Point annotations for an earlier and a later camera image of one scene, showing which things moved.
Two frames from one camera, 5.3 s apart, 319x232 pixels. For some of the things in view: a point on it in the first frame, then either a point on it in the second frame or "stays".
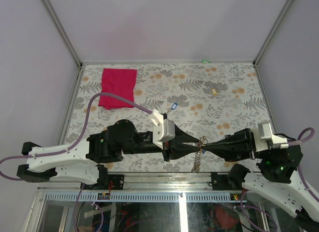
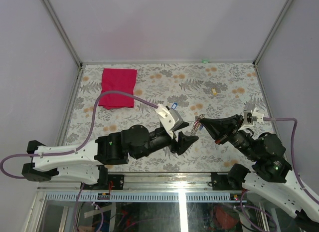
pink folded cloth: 119,82 stays
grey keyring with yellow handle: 202,140 → 197,124
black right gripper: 238,145 → 221,129
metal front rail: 155,188 stays
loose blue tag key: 174,106 stays
